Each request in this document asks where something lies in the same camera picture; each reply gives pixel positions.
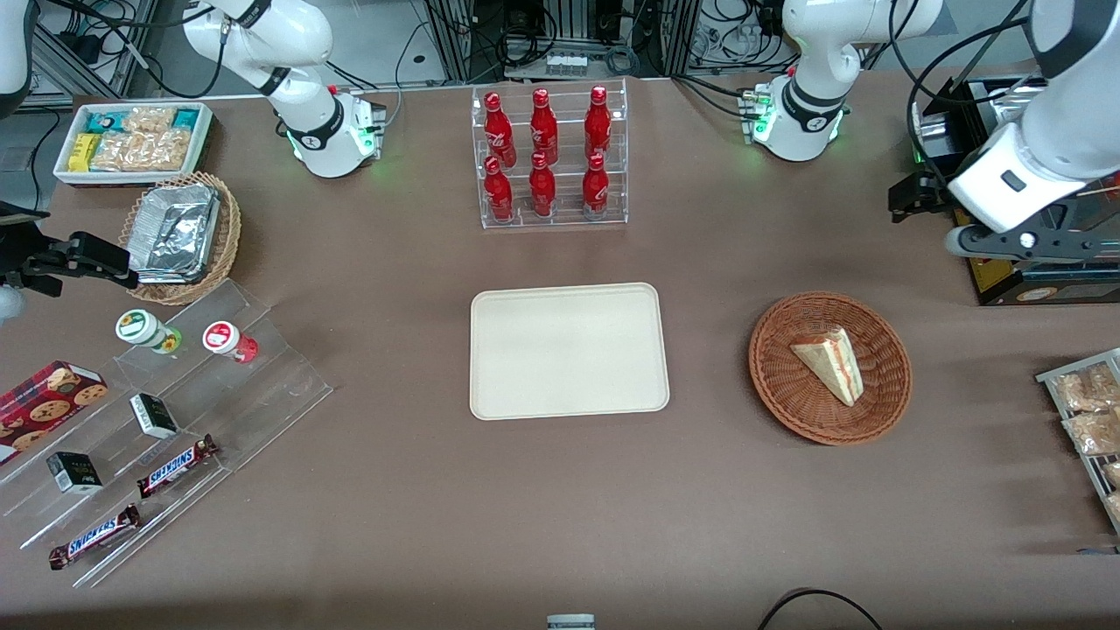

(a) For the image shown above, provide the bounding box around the black floor cable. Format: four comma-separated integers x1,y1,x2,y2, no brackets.
757,588,883,630

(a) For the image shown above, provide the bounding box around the beige plastic tray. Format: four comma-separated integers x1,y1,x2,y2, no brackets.
470,282,671,422

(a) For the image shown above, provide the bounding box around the snickers chocolate bar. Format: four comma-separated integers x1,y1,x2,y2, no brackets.
48,504,141,571
136,435,220,500

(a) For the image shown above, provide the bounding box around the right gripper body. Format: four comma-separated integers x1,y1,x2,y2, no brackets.
0,203,49,263

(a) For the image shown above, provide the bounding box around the triangle sandwich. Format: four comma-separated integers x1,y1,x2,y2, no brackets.
789,326,865,408

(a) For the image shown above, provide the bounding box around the small black box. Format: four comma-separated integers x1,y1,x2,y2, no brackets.
46,451,103,495
129,393,180,440

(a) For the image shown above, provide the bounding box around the black display case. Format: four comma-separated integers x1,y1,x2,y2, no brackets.
910,77,1120,307

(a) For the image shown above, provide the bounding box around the oval tan wicker basket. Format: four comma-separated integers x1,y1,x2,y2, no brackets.
118,171,242,306

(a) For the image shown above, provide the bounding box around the red lid cup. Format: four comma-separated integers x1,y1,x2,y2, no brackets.
202,320,259,364

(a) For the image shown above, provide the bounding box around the round brown wicker basket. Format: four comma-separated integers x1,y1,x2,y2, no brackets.
748,290,914,447

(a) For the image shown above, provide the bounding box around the aluminium foil container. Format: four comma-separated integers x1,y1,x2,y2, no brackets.
129,184,221,285

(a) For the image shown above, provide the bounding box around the red cookie box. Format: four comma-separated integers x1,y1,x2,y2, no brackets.
0,360,109,456

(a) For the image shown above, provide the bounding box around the clear bagged pastry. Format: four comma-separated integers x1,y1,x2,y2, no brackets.
1053,363,1120,412
1063,409,1120,456

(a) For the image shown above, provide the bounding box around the clear acrylic stepped stand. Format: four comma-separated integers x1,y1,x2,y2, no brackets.
0,278,334,589

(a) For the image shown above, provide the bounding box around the tray of packaged snacks right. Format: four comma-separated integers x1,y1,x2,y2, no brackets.
1035,348,1120,535

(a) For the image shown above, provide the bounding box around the clear cracker bag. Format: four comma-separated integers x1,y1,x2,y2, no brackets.
90,129,192,172
122,107,176,134

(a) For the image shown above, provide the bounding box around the clear acrylic bottle rack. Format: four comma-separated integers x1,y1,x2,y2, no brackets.
471,77,629,230

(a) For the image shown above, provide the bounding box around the green lid cup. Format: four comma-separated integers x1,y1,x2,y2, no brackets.
115,309,183,354

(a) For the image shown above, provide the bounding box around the white snack bin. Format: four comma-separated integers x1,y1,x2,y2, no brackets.
52,101,214,189

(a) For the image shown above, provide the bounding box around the red cola bottle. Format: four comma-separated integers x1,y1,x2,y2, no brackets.
582,152,610,215
529,87,559,165
528,152,557,218
584,85,613,163
484,156,515,221
484,91,517,167

